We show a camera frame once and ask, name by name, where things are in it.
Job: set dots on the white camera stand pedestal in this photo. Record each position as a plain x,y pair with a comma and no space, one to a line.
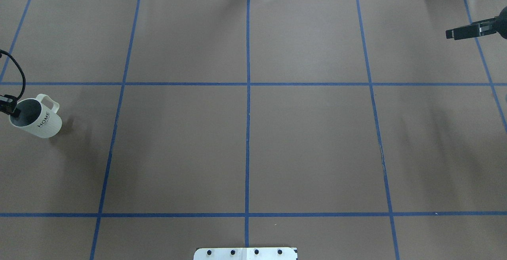
246,253

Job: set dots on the white ribbed mug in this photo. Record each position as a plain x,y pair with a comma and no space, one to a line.
37,116

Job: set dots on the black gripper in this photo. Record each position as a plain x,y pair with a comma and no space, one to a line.
502,24

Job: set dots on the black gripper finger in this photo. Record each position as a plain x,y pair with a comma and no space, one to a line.
8,106

